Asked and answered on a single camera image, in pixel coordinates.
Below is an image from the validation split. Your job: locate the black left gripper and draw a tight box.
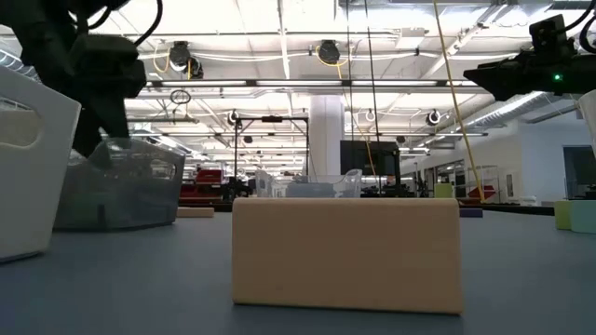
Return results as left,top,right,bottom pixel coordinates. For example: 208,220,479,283
69,34,148,158

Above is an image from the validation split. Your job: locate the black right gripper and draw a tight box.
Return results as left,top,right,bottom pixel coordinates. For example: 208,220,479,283
463,48,596,101

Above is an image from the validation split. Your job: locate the tan wooden block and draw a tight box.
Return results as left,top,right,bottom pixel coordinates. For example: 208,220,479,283
176,206,216,219
231,196,465,315

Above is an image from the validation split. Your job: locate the mint green block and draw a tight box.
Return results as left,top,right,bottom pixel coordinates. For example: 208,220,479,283
569,199,596,235

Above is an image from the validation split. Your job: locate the dark grey translucent bin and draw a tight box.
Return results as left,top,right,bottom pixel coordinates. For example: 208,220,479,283
53,137,186,233

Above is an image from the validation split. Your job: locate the red background object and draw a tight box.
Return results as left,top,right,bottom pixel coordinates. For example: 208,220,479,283
467,184,497,202

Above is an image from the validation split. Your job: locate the red storage shelf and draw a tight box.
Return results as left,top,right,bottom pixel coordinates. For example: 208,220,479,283
179,168,224,204

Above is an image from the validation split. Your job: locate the black cabinet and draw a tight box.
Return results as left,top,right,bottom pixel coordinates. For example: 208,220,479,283
339,140,401,190

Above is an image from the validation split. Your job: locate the white building column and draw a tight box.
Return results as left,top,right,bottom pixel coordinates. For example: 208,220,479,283
308,95,346,178

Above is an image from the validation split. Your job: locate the long ceiling light bar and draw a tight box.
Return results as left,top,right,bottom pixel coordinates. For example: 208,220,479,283
146,78,481,88

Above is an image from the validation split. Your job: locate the clear plastic bin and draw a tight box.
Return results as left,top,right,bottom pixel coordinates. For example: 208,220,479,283
254,167,363,199

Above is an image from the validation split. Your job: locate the silver ventilation duct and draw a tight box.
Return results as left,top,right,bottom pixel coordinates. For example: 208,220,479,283
458,90,578,131

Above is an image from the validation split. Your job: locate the yellow hanging cable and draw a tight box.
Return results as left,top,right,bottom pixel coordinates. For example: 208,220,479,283
431,0,486,204

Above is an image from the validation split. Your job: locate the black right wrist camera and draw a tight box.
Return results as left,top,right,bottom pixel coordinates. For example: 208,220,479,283
529,13,576,55

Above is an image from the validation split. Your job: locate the white plastic bin with handle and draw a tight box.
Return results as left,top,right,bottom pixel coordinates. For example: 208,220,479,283
0,64,83,264

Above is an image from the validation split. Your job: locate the thin black hanging cable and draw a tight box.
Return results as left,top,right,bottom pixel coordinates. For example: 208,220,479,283
345,0,356,141

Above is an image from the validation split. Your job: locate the black metal stand frame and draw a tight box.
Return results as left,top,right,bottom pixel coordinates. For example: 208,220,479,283
234,115,310,199

